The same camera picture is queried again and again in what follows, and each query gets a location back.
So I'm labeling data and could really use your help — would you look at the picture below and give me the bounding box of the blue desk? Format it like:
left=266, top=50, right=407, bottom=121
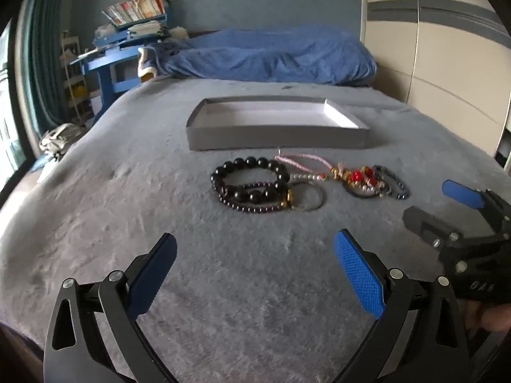
left=70, top=32, right=168, bottom=117

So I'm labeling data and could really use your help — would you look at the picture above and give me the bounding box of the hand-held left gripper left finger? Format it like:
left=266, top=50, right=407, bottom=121
left=43, top=232, right=178, bottom=383

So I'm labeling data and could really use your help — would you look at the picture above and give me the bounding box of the cream wardrobe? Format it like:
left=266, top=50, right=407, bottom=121
left=361, top=0, right=511, bottom=168

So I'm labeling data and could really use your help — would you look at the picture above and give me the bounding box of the window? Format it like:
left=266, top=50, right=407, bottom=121
left=0, top=20, right=25, bottom=186

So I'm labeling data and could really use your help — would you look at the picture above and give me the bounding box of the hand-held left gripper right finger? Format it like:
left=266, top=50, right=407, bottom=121
left=333, top=229, right=469, bottom=383

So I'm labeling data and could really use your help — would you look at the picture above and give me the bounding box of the white pearl bracelet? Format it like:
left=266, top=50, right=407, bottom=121
left=289, top=172, right=328, bottom=183

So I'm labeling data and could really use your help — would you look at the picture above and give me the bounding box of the white and tan cloth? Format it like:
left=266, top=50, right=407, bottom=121
left=137, top=46, right=159, bottom=81

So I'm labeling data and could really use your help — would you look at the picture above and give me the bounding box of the grey shallow cardboard tray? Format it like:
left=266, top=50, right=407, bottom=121
left=186, top=96, right=370, bottom=151

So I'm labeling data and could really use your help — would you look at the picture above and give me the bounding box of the dark blue bead bracelet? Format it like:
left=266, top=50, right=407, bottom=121
left=373, top=164, right=410, bottom=200

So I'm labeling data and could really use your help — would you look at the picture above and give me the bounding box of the stack of books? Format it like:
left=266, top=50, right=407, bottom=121
left=102, top=0, right=168, bottom=28

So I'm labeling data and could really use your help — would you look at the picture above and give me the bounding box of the pink cord bracelet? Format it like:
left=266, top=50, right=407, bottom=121
left=275, top=149, right=334, bottom=177

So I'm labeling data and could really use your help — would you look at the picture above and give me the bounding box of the teal curtain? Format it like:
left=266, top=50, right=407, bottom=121
left=16, top=0, right=86, bottom=128

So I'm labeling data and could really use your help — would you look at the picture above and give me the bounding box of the blue duvet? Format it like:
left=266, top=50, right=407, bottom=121
left=154, top=24, right=378, bottom=85

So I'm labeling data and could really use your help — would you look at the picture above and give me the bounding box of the white shelf rack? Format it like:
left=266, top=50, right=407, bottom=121
left=60, top=30, right=95, bottom=124

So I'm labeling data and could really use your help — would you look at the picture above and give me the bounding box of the person's right hand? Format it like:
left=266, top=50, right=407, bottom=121
left=465, top=298, right=511, bottom=333

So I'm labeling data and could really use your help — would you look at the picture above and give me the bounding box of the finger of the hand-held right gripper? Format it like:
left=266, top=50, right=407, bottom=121
left=402, top=206, right=461, bottom=250
left=441, top=179, right=511, bottom=230

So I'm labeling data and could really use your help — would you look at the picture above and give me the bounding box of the large black bead bracelet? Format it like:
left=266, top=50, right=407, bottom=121
left=210, top=156, right=291, bottom=204

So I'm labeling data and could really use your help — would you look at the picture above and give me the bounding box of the grey and white bag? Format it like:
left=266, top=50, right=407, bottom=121
left=39, top=124, right=87, bottom=162

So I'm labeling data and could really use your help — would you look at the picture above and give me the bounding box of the thin grey ring bracelet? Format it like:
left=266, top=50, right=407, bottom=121
left=293, top=183, right=326, bottom=212

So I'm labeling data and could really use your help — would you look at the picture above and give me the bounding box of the small dark red bead bracelet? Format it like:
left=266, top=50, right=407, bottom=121
left=217, top=182, right=297, bottom=215

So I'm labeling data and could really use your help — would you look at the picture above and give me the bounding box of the pile of papers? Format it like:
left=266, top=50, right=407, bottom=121
left=94, top=22, right=172, bottom=47

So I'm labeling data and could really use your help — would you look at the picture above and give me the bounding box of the red and gold bead bracelet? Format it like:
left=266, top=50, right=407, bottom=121
left=331, top=162, right=386, bottom=194

